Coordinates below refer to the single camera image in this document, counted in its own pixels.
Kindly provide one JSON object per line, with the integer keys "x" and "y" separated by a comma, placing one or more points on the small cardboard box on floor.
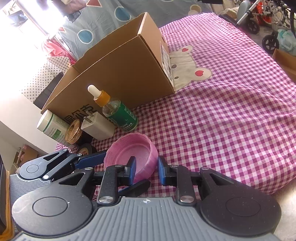
{"x": 287, "y": 63}

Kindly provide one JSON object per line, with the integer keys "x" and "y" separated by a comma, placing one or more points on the white green supplement bottle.
{"x": 54, "y": 127}

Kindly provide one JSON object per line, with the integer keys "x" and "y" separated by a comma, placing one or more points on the black tape roll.
{"x": 86, "y": 149}

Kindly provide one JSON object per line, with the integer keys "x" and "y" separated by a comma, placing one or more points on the open cardboard box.
{"x": 131, "y": 64}

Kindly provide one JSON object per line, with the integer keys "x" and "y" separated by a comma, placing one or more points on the white usb wall charger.
{"x": 98, "y": 126}

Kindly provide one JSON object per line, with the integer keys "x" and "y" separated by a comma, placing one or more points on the teal plastic bag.
{"x": 287, "y": 41}

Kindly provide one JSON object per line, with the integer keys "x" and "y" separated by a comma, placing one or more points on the polka dot cloth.
{"x": 43, "y": 75}

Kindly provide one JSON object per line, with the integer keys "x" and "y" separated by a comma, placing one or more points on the blue patterned hanging blanket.
{"x": 87, "y": 22}

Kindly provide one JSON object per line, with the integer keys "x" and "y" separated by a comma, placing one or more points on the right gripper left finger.
{"x": 112, "y": 178}

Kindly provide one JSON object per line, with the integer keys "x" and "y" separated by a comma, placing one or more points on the black wheelchair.
{"x": 277, "y": 15}

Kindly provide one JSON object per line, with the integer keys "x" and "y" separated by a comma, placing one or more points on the dark cabinet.
{"x": 45, "y": 94}

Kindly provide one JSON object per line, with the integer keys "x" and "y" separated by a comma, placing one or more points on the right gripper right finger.
{"x": 181, "y": 178}

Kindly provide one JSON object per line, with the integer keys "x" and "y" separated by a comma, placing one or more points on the gold lidded black jar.
{"x": 76, "y": 136}

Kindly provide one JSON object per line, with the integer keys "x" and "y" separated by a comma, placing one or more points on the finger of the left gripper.
{"x": 91, "y": 160}
{"x": 136, "y": 189}

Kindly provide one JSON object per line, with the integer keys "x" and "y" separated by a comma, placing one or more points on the pink hanging clothes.
{"x": 55, "y": 49}

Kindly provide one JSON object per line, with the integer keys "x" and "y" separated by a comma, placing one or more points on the purple checkered tablecloth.
{"x": 232, "y": 110}

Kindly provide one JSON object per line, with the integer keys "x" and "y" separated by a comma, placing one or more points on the green dropper bottle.
{"x": 114, "y": 109}

